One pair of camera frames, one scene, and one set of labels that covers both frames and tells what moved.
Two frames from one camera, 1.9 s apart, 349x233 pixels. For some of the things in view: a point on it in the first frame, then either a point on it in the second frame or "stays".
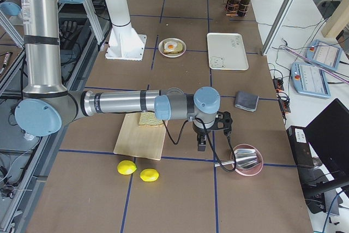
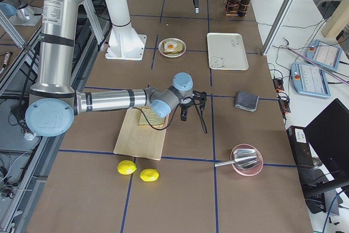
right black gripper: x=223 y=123 -> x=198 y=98
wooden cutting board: x=140 y=141 stays
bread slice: x=149 y=118 stays
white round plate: x=161 y=47 stays
